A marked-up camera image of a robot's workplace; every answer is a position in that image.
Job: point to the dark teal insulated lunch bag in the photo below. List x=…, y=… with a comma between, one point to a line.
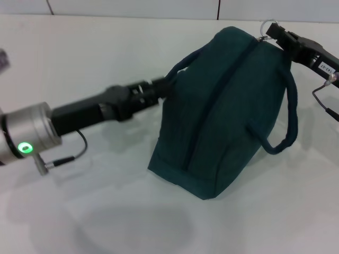
x=225, y=119

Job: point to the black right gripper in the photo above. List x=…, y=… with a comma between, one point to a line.
x=317, y=56

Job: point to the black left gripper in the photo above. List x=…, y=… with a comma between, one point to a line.
x=87, y=111

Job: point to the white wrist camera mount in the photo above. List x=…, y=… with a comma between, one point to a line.
x=4, y=60

